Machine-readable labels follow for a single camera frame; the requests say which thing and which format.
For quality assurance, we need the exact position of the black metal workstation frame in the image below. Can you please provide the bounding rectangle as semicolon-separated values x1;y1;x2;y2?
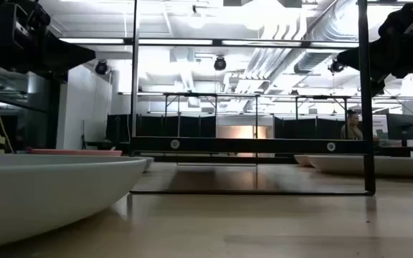
294;94;350;121
162;92;262;139

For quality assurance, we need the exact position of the black partition screen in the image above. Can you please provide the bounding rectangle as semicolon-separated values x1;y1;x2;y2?
273;116;347;140
105;113;217;139

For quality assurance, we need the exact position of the light blue plate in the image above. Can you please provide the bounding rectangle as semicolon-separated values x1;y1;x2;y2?
0;153;147;252

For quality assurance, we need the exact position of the long fluorescent light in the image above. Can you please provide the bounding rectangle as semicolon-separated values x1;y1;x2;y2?
59;37;125;45
138;38;214;46

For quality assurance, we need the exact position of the silver ventilation duct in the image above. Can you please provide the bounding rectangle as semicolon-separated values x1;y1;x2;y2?
293;0;359;75

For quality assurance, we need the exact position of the person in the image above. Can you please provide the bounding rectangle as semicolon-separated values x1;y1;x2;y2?
340;109;364;140

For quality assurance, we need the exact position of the black computer monitor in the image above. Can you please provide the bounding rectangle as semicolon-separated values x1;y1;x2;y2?
386;113;413;141

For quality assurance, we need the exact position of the pink plate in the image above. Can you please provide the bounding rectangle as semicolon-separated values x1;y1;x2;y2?
29;148;123;157

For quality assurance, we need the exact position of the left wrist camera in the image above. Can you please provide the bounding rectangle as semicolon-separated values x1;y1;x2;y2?
0;0;52;40

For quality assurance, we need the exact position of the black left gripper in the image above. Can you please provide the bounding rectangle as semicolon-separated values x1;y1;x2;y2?
0;30;97;82

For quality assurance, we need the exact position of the peach plate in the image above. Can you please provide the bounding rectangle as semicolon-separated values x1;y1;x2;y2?
306;154;413;178

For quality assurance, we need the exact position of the black aluminium table frame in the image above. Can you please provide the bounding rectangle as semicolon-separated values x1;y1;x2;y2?
148;153;299;165

